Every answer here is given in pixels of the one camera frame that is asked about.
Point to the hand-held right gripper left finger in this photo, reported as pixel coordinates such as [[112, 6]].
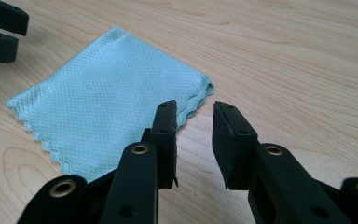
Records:
[[167, 149]]

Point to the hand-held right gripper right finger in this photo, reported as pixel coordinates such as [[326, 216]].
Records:
[[233, 149]]

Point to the teal microfibre cloth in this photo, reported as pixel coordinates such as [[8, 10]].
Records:
[[99, 93]]

